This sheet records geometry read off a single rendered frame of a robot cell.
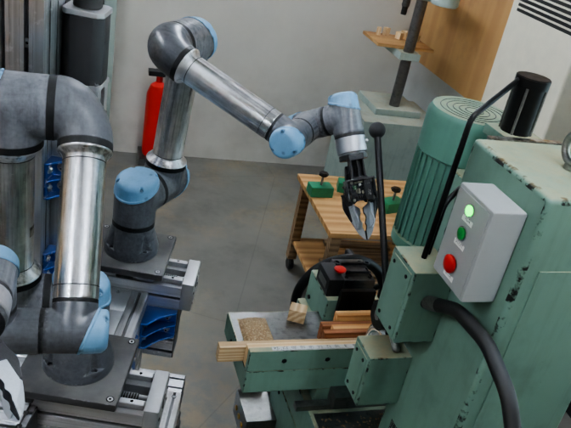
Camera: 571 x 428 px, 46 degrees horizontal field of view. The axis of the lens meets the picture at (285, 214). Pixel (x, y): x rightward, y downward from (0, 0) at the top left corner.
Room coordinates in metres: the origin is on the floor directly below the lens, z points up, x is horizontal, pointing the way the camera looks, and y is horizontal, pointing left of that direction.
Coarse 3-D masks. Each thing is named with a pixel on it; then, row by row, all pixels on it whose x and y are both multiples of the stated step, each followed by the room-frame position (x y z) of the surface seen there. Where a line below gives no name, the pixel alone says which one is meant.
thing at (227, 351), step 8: (224, 344) 1.15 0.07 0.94; (232, 344) 1.15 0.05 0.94; (240, 344) 1.16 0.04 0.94; (216, 352) 1.15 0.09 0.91; (224, 352) 1.14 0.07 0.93; (232, 352) 1.15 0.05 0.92; (240, 352) 1.15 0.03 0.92; (224, 360) 1.14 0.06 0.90; (232, 360) 1.15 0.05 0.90; (240, 360) 1.15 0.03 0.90
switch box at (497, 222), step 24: (480, 192) 0.96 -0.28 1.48; (456, 216) 0.96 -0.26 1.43; (480, 216) 0.91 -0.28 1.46; (504, 216) 0.90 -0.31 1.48; (480, 240) 0.90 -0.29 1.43; (504, 240) 0.90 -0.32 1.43; (456, 264) 0.93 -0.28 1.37; (480, 264) 0.89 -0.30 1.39; (504, 264) 0.91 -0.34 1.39; (456, 288) 0.91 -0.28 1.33; (480, 288) 0.90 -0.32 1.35
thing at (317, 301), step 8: (312, 272) 1.48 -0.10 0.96; (312, 280) 1.47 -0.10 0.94; (312, 288) 1.46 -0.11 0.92; (320, 288) 1.41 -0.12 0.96; (312, 296) 1.45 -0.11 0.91; (320, 296) 1.40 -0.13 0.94; (328, 296) 1.38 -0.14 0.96; (336, 296) 1.39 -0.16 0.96; (376, 296) 1.42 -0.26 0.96; (312, 304) 1.44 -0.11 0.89; (320, 304) 1.39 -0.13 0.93; (328, 304) 1.36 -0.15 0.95; (320, 312) 1.38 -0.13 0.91; (328, 312) 1.37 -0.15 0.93
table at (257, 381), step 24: (264, 312) 1.35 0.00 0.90; (288, 312) 1.37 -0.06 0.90; (312, 312) 1.39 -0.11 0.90; (240, 336) 1.24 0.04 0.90; (288, 336) 1.27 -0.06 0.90; (312, 336) 1.29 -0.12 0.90; (240, 384) 1.14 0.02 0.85; (264, 384) 1.14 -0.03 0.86; (288, 384) 1.16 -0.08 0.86; (312, 384) 1.18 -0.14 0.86; (336, 384) 1.20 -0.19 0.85
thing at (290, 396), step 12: (288, 396) 1.26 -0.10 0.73; (300, 396) 1.20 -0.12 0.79; (348, 408) 1.19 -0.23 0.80; (360, 408) 1.20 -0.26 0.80; (372, 408) 1.20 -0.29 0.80; (384, 408) 1.21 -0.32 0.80; (300, 420) 1.18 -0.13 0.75; (312, 420) 1.13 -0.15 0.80; (324, 420) 1.13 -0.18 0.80; (336, 420) 1.14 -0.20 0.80; (348, 420) 1.15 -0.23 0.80; (360, 420) 1.16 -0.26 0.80; (372, 420) 1.16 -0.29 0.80
